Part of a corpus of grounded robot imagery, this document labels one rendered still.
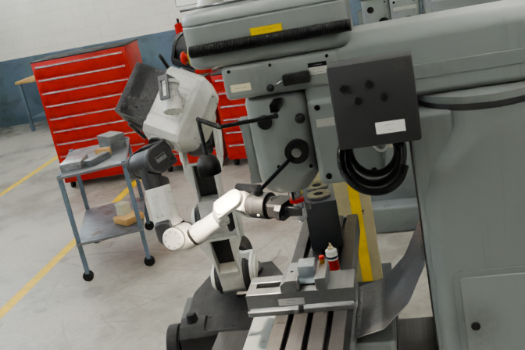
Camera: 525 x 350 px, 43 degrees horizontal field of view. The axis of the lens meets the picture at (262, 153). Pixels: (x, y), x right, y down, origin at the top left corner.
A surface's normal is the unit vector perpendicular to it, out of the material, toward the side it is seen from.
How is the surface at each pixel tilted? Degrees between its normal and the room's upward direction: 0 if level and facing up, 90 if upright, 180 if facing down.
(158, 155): 75
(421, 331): 0
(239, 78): 90
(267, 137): 90
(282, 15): 90
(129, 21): 90
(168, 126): 58
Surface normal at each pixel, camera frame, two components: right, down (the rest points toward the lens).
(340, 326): -0.19, -0.94
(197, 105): 0.56, 0.05
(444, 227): -0.18, 0.28
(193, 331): -0.16, -0.46
